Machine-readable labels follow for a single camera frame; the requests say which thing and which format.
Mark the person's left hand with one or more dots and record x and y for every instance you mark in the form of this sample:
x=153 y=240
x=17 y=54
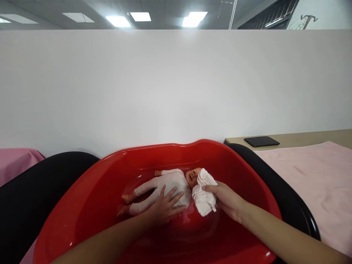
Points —
x=162 y=209

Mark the person's right hand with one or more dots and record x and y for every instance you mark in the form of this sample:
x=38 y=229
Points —
x=229 y=200

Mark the white gauze cloth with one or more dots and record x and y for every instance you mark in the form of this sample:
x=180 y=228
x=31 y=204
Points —
x=205 y=202

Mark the baby doll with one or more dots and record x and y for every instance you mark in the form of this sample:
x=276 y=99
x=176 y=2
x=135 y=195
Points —
x=170 y=180

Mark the red plastic basin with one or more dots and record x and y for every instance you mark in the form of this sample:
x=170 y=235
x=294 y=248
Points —
x=115 y=236

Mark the black tablet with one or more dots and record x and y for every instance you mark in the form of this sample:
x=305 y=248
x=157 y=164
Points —
x=261 y=141

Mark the large pink blanket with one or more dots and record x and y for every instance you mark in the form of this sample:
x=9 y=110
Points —
x=310 y=187

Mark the beige wooden table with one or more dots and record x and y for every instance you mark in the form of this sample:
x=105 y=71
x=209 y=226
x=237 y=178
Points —
x=302 y=137

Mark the black rounded stand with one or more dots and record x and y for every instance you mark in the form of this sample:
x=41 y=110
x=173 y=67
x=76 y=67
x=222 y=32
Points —
x=27 y=198

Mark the small pink cloth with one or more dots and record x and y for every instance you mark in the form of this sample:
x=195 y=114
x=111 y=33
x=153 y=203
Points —
x=16 y=165

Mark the group of ceiling light panels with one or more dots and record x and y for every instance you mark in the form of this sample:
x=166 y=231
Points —
x=194 y=19

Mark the dark slatted window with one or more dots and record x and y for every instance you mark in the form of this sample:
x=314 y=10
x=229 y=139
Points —
x=269 y=15

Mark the metal hook stand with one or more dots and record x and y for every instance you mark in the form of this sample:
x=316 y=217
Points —
x=308 y=19

